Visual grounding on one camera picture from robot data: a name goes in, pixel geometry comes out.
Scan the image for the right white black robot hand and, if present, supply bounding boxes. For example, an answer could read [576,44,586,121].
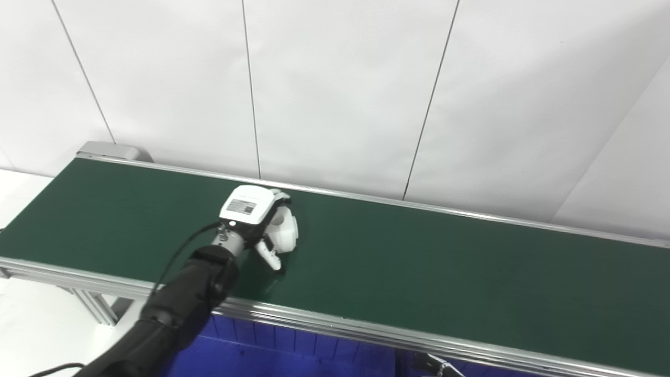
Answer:
[414,352,466,377]

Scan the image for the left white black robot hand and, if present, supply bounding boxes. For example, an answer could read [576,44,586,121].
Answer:
[217,184,293,272]

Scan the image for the white plastic part with hole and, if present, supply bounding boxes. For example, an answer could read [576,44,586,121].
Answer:
[267,205,299,256]

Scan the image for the blue plastic bin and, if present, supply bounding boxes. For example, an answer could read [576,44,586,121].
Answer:
[395,350,550,377]
[167,314,398,377]

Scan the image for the green conveyor belt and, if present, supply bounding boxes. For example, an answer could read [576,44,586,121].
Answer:
[0,151,670,377]
[0,157,670,375]

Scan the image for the grey conveyor end housing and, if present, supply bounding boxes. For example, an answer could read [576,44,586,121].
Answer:
[77,141,153,163]

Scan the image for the aluminium conveyor support leg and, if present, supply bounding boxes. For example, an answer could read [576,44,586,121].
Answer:
[68,288,118,326]

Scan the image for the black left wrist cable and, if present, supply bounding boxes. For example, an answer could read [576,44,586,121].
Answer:
[152,221,229,291]

